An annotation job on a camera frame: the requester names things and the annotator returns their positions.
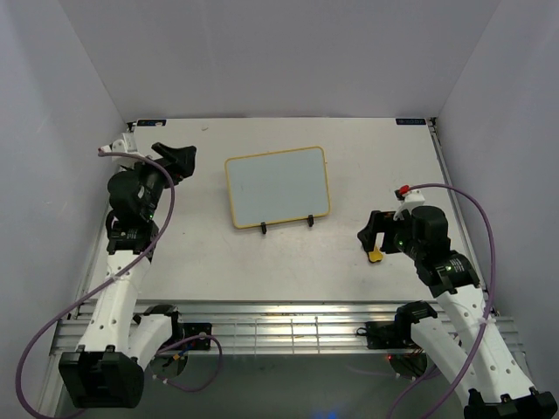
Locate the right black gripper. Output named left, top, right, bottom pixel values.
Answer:
left=357, top=210, right=424, bottom=260

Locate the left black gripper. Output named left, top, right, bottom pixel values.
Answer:
left=121, top=144, right=196, bottom=221

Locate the yellow black whiteboard eraser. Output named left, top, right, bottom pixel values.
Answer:
left=367, top=246, right=383, bottom=264

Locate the yellow framed whiteboard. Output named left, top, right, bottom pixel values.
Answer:
left=224, top=146, right=331, bottom=233

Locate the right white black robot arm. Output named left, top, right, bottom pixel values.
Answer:
left=357, top=206, right=558, bottom=418

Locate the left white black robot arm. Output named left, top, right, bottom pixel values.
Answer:
left=59, top=142, right=197, bottom=409

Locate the blue label sticker left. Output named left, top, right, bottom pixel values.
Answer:
left=136, top=119, right=167, bottom=127

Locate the blue label sticker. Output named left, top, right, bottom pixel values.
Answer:
left=136, top=119, right=167, bottom=127
left=395, top=118, right=427, bottom=126

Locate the blue label sticker right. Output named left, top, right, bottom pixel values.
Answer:
left=395, top=118, right=427, bottom=126

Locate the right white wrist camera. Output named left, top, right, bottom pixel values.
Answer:
left=393, top=185, right=425, bottom=221

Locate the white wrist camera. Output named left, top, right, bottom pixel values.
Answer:
left=393, top=185, right=425, bottom=221
left=98, top=133, right=140, bottom=168

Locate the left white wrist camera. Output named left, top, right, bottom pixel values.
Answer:
left=98, top=133, right=140, bottom=168

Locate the metal wire whiteboard stand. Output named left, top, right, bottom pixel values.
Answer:
left=259, top=214, right=315, bottom=235

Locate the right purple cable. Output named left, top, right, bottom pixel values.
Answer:
left=386, top=182, right=497, bottom=419

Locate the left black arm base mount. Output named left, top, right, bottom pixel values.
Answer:
left=158, top=322, right=213, bottom=352

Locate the aluminium extrusion frame rail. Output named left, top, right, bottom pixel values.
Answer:
left=50, top=299, right=524, bottom=356

